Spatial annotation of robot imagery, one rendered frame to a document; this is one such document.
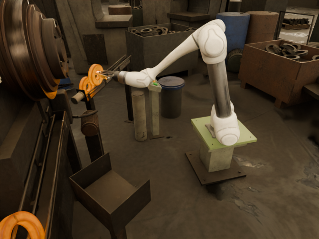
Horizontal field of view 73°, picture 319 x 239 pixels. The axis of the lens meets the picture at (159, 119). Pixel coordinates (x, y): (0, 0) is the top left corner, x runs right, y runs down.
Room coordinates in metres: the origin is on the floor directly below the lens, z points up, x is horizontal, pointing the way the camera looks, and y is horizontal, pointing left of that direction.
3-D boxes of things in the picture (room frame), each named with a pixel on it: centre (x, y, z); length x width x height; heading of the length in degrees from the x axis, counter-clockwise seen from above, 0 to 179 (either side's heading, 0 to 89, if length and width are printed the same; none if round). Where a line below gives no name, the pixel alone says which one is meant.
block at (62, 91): (1.29, 0.66, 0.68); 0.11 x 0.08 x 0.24; 105
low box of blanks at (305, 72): (2.85, -1.72, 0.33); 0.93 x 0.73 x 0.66; 22
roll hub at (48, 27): (1.09, 0.50, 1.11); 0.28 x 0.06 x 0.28; 15
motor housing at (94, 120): (1.42, 0.54, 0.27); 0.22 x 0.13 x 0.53; 15
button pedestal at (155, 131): (1.91, 0.05, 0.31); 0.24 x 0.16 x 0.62; 15
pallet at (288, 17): (8.09, -4.54, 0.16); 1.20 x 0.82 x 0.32; 5
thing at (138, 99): (1.83, 0.20, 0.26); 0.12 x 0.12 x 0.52
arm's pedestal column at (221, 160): (1.42, -0.48, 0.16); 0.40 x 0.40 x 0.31; 13
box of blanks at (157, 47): (3.76, -0.03, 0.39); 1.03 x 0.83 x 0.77; 120
